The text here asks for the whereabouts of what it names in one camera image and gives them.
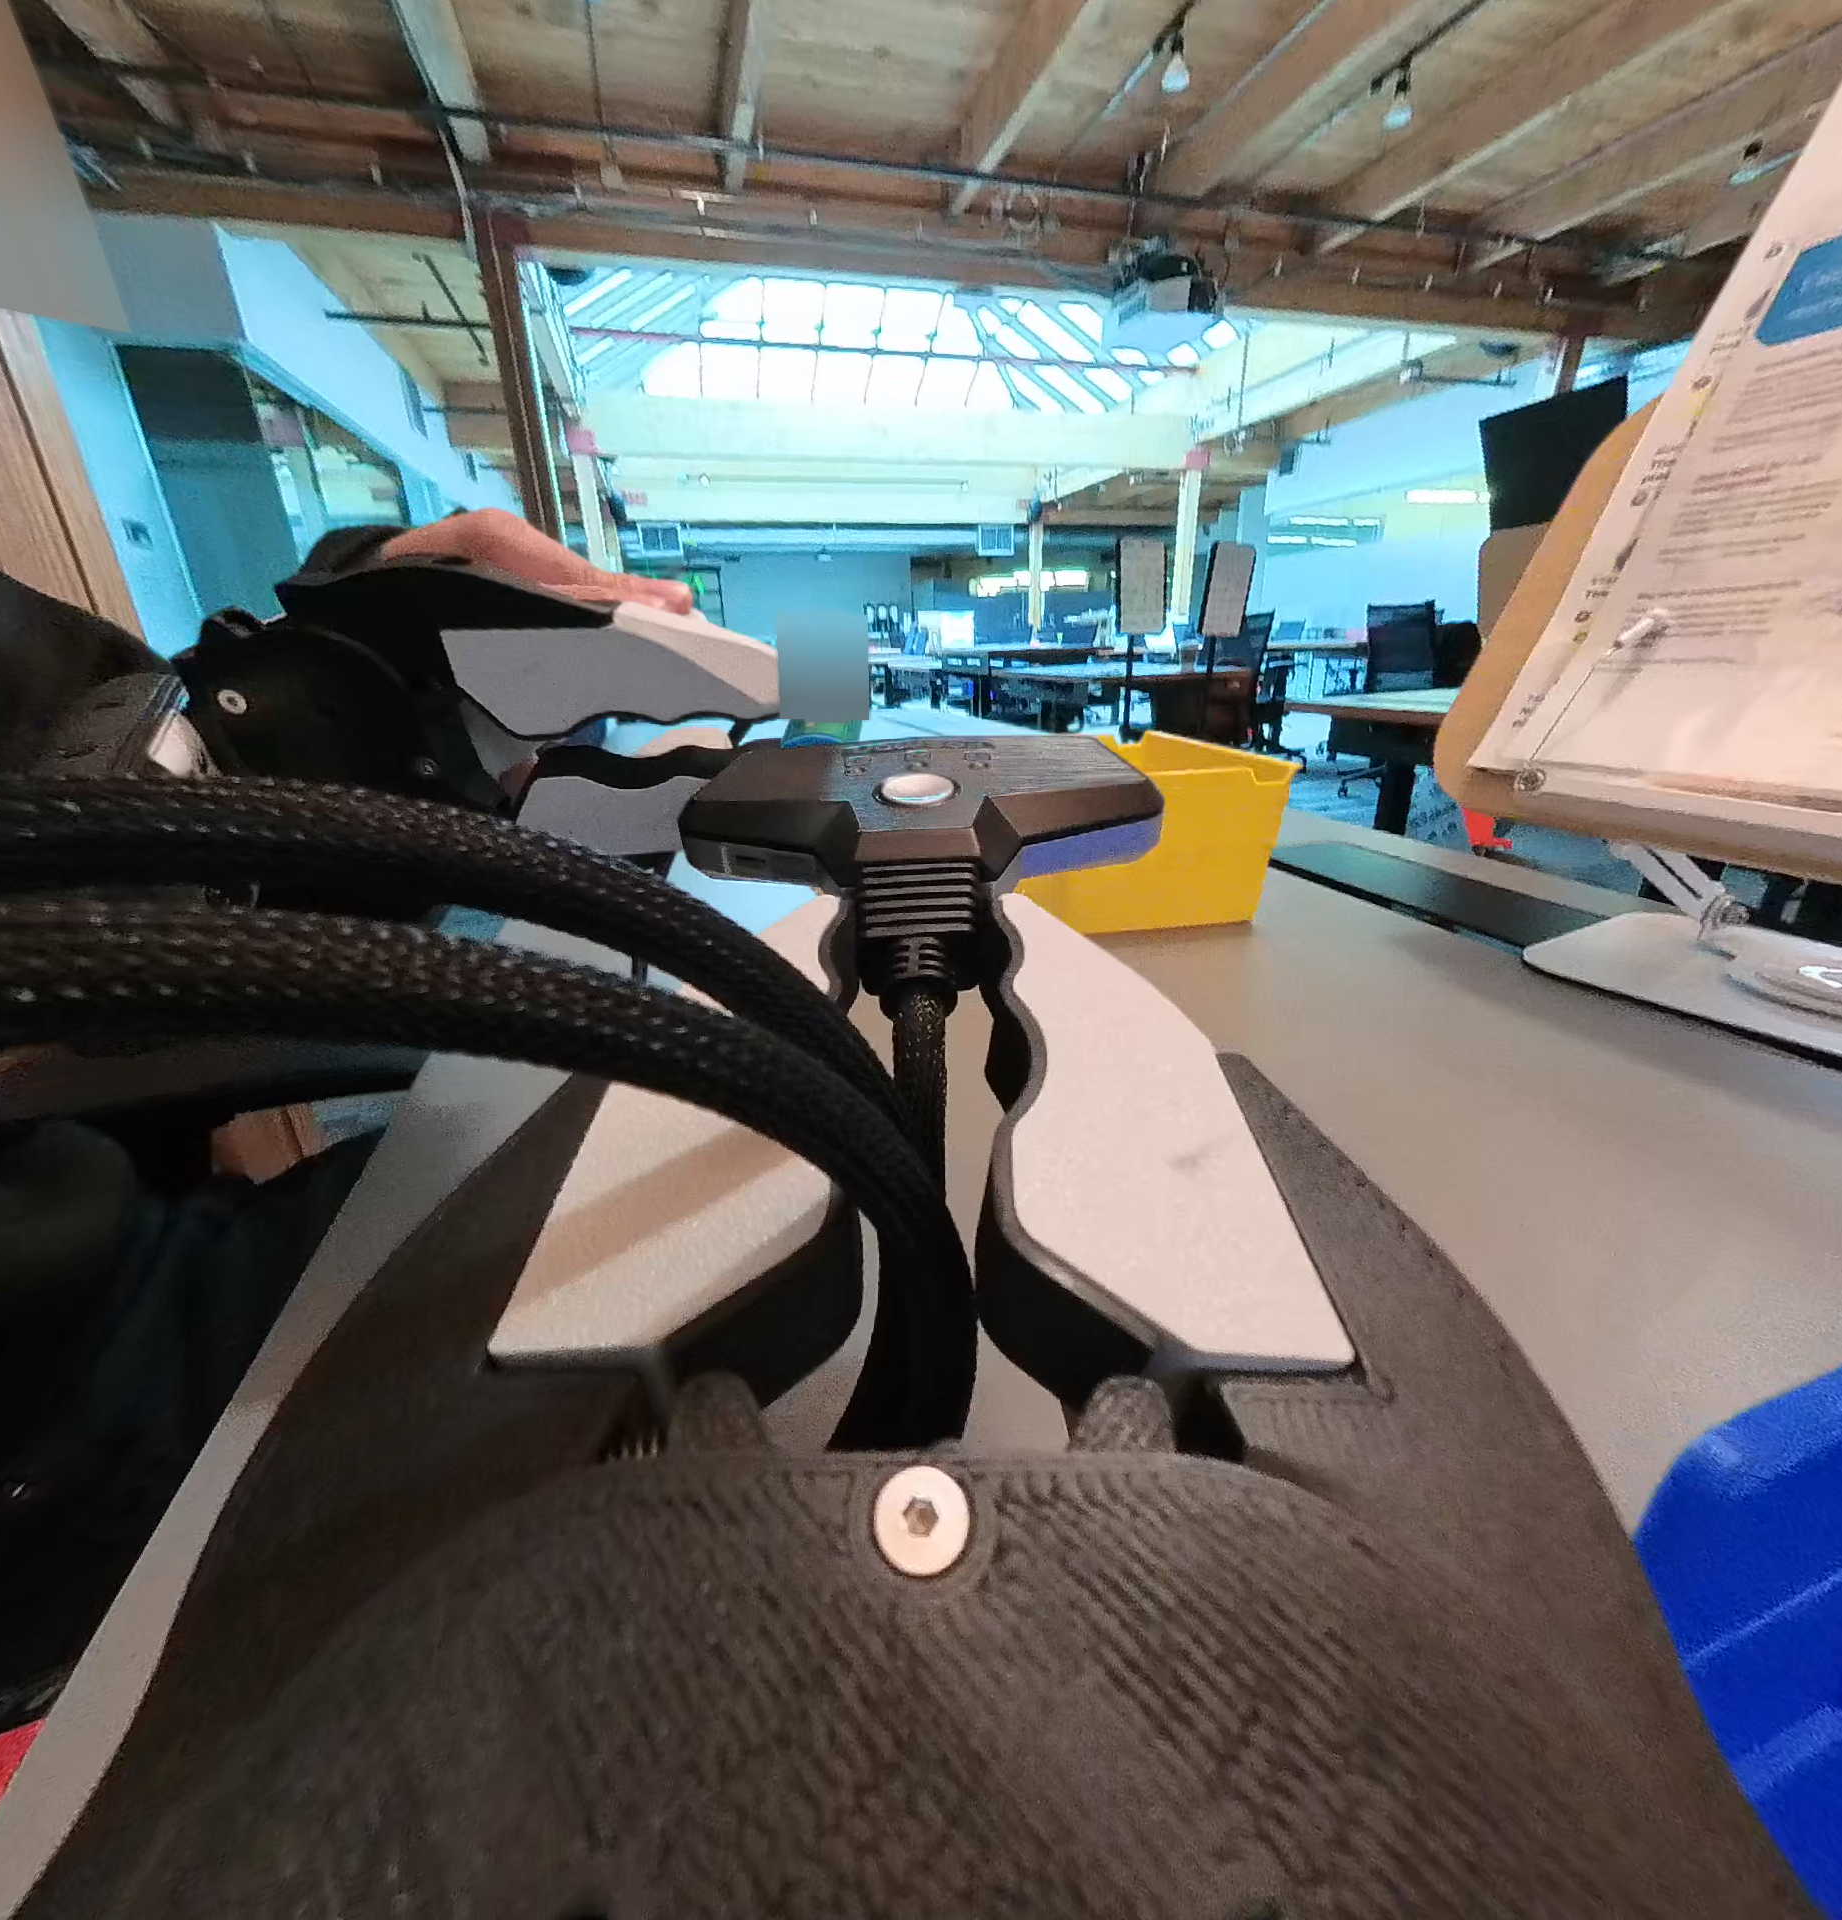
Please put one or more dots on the ceiling projector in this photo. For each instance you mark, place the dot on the ceiling projector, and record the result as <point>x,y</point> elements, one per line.
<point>1159,301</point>

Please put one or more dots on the blue plastic bin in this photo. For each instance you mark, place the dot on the blue plastic bin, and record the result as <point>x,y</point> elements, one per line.
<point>1785,1620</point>

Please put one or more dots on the white stand base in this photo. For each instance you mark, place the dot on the white stand base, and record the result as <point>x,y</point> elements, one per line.
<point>1640,960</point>

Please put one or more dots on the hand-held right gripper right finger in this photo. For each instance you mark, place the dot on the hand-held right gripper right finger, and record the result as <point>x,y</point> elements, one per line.
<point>1161,1184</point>

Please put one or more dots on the yellow plastic bin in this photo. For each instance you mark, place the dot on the yellow plastic bin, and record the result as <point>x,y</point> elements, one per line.
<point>1206,855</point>

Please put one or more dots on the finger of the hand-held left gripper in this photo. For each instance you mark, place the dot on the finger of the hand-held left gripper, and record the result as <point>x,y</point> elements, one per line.
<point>620,661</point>
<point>607,810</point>

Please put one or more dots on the standing sign board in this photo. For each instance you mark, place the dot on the standing sign board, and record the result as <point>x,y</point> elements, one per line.
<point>1226,588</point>
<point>1142,585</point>

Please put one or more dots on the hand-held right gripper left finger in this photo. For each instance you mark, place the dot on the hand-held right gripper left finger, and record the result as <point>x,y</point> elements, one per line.
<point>667,1245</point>

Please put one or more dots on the person's dark clothing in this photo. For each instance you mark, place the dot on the person's dark clothing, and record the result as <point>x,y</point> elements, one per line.
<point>97,1351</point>

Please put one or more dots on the black office chair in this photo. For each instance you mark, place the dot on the black office chair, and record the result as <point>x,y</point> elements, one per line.
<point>1401,645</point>

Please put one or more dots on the black monitor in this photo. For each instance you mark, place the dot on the black monitor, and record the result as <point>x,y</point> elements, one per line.
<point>1550,451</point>

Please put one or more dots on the person's left hand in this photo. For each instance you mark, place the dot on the person's left hand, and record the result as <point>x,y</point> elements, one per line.
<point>516,548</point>

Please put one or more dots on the ceiling spot lamp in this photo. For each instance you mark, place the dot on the ceiling spot lamp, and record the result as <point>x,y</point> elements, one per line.
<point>1398,105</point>
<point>1174,68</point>

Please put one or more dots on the person's left forearm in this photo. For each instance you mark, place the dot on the person's left forearm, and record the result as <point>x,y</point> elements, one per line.
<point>50,645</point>

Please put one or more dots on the wooden document stand board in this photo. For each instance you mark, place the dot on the wooden document stand board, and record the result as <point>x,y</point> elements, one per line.
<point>1536,630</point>

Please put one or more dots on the clear acrylic document holder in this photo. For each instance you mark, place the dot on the clear acrylic document holder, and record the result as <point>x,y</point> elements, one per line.
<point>1746,524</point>

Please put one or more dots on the wooden office desk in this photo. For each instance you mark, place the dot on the wooden office desk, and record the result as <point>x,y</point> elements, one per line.
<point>1387,705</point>

